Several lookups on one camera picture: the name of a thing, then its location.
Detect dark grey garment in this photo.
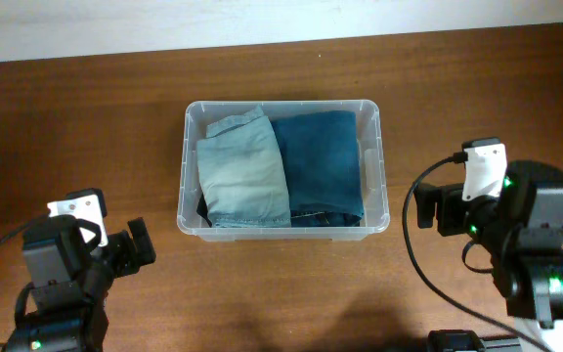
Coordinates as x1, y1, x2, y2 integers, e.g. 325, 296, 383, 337
196, 196, 212, 228

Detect light blue jeans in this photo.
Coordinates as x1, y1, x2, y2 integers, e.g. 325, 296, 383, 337
196, 107, 291, 228

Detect dark blue jeans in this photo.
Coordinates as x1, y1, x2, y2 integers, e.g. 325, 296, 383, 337
272, 110, 364, 227

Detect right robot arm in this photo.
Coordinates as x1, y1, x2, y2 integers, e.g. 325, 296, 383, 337
405, 160, 563, 351

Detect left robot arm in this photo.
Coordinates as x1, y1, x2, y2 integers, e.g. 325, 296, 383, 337
2, 215, 156, 352

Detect clear plastic storage bin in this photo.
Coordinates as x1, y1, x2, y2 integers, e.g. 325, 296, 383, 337
176, 99, 390, 242

